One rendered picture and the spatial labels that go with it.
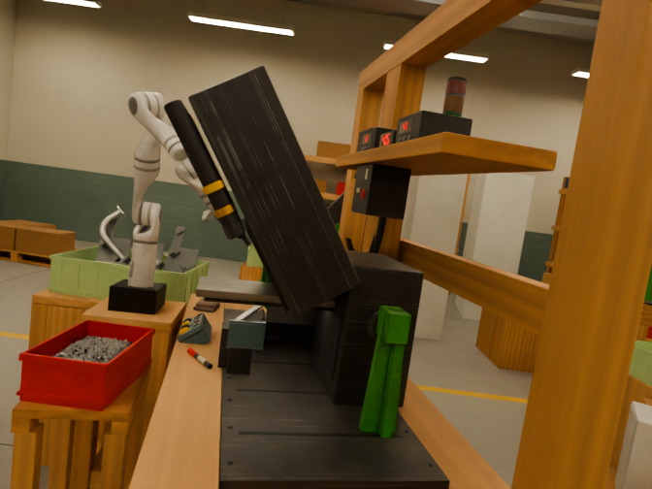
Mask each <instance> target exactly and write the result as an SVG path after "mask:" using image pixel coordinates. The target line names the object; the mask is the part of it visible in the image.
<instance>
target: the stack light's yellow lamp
mask: <svg viewBox="0 0 652 489"><path fill-rule="evenodd" d="M464 100H465V98H464V96H461V95H455V94H449V95H446V96H445V98H444V104H443V110H442V113H457V114H460V115H462V112H463V106H464Z"/></svg>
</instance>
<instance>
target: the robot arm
mask: <svg viewBox="0 0 652 489"><path fill-rule="evenodd" d="M164 106H165V103H164V99H163V96H162V95H161V94H160V93H158V92H134V93H132V94H131V95H130V96H129V99H128V107H129V110H130V112H131V114H132V116H134V117H135V118H136V119H137V120H138V121H139V122H140V123H141V124H142V125H143V126H144V127H145V129H146V130H147V131H146V133H145V135H144V136H143V138H142V139H141V141H140V142H139V144H138V146H137V147H136V150H135V152H134V193H133V204H132V220H133V222H134V223H135V224H140V225H147V226H151V228H150V229H149V230H148V231H146V232H144V233H140V234H136V235H134V238H133V246H132V256H131V262H130V263H129V264H130V267H129V276H128V283H127V284H128V286H134V287H143V288H147V287H153V283H154V273H155V264H156V255H157V247H158V237H159V228H160V222H161V217H162V207H161V205H160V204H157V203H151V202H143V195H144V194H145V192H146V190H147V188H148V187H149V186H150V185H151V184H152V183H153V181H154V180H155V179H156V178H157V176H158V175H159V172H160V148H161V145H162V146H163V147H164V148H165V149H166V151H167V152H168V154H169V155H170V156H171V158H172V159H173V160H175V161H181V160H183V161H182V162H180V163H179V164H178V165H177V166H176V174H177V176H178V177H179V178H180V179H181V180H182V181H184V182H185V183H187V184H188V185H189V186H191V187H192V188H193V189H194V190H195V191H196V192H197V193H198V194H199V195H200V197H201V198H202V199H203V201H204V202H205V203H206V205H207V206H208V208H209V209H208V210H207V211H204V212H203V216H202V221H203V222H204V223H207V222H208V221H210V220H211V219H212V217H213V216H214V217H215V218H216V216H215V214H214V209H213V207H212V204H211V202H210V200H209V198H208V196H207V195H206V194H205V193H204V191H203V186H202V184H201V183H200V182H197V181H195V179H197V178H198V177H197V175H196V173H195V171H194V169H193V167H192V165H191V163H190V160H189V158H188V156H187V154H186V152H185V150H184V148H183V146H182V144H181V142H180V140H179V137H178V135H177V133H176V131H175V129H173V128H172V127H170V126H169V125H167V124H165V123H164V114H165V110H164ZM184 159H185V160H184ZM216 219H217V220H218V222H219V223H220V221H219V219H218V218H216ZM237 238H238V239H242V241H243V242H244V244H245V245H246V246H250V245H252V241H251V240H250V239H249V237H248V236H247V235H246V233H244V234H242V235H240V236H239V237H237Z"/></svg>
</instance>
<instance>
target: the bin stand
mask: <svg viewBox="0 0 652 489"><path fill-rule="evenodd" d="M150 367H151V363H150V365H149V368H148V369H147V370H146V371H145V372H143V373H142V374H141V375H140V376H139V377H138V378H137V379H136V380H135V381H134V382H133V383H132V384H131V385H130V386H129V387H128V388H127V389H126V390H124V391H123V392H122V393H121V394H120V395H119V396H118V397H117V398H116V399H115V400H114V401H113V402H112V403H111V404H110V405H109V406H108V407H106V408H105V409H104V410H103V411H97V410H89V409H82V408H74V407H61V406H54V405H46V404H39V403H31V402H24V401H20V402H19V403H18V404H17V405H16V406H15V407H14V408H13V411H12V426H11V433H14V446H13V460H12V474H11V488H10V489H39V485H40V472H41V460H42V447H43V434H44V423H37V422H38V421H39V420H40V419H53V422H52V435H51V447H50V459H49V483H48V489H70V477H71V466H72V455H73V443H74V432H75V420H102V421H112V425H109V427H108V429H107V431H106V434H105V436H104V447H103V458H102V469H101V479H100V489H128V487H129V484H130V481H131V478H132V475H133V472H134V470H135V467H136V464H137V461H138V458H139V455H140V451H141V445H142V435H143V426H144V416H145V406H146V396H147V384H148V382H149V377H150Z"/></svg>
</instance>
